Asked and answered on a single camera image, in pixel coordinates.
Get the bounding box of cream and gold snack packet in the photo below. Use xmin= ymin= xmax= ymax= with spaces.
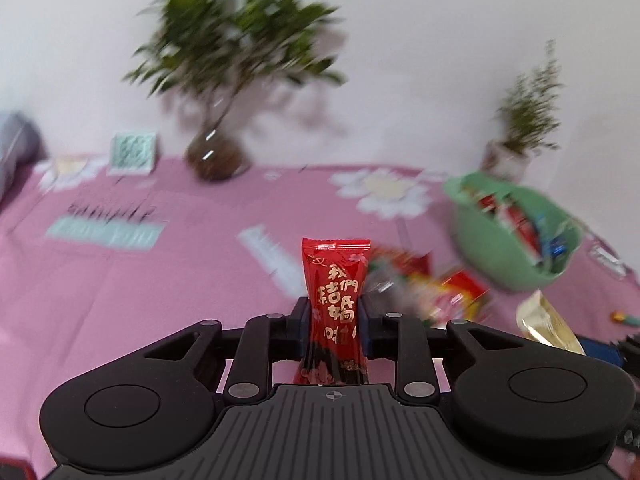
xmin=516 ymin=290 xmax=587 ymax=357

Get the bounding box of white digital clock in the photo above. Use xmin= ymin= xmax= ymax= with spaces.
xmin=107 ymin=131 xmax=159 ymax=176

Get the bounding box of grey cloth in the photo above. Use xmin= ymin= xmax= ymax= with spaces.
xmin=0 ymin=111 xmax=43 ymax=201

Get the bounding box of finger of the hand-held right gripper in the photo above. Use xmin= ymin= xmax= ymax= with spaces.
xmin=580 ymin=335 xmax=640 ymax=370

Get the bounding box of blue foil candy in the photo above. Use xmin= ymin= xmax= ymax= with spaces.
xmin=542 ymin=237 xmax=571 ymax=261

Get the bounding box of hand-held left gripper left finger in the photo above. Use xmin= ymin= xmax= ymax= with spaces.
xmin=145 ymin=297 xmax=311 ymax=404

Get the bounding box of small plant in white pot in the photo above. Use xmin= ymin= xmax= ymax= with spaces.
xmin=480 ymin=40 xmax=564 ymax=184

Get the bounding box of leafy plant in glass vase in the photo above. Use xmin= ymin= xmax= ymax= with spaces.
xmin=122 ymin=0 xmax=351 ymax=182

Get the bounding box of pink floral tablecloth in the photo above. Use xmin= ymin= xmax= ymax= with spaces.
xmin=0 ymin=152 xmax=640 ymax=480

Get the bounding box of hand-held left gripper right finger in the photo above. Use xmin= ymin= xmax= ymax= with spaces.
xmin=362 ymin=296 xmax=530 ymax=404

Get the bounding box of red and green snack packet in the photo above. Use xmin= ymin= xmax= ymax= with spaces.
xmin=370 ymin=245 xmax=434 ymax=281

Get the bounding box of clear plastic wrapper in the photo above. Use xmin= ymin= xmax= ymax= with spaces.
xmin=367 ymin=265 xmax=436 ymax=323

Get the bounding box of yellow and red snack packet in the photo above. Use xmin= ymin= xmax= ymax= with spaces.
xmin=434 ymin=267 xmax=494 ymax=322

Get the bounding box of green plastic bowl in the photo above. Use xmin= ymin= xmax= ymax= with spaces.
xmin=442 ymin=171 xmax=586 ymax=294

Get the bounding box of red and white snack packet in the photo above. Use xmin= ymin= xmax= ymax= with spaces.
xmin=502 ymin=205 xmax=544 ymax=262

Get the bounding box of red packet with gold characters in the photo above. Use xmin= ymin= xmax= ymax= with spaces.
xmin=292 ymin=237 xmax=372 ymax=385

